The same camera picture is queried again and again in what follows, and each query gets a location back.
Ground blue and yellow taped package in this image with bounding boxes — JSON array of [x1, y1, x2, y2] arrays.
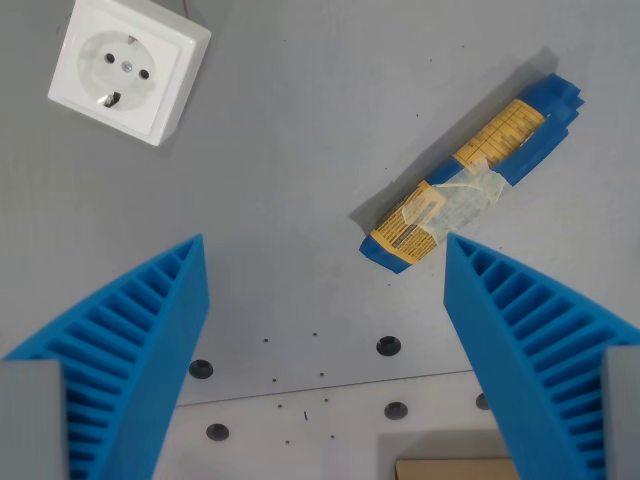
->
[[358, 72, 586, 275]]

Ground white wall socket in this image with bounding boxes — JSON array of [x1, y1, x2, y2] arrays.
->
[[47, 0, 213, 148]]

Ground brown cardboard box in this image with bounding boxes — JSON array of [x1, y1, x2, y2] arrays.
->
[[394, 455, 516, 480]]

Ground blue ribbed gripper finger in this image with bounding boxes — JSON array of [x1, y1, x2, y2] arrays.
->
[[1, 233, 210, 480], [443, 231, 640, 480]]

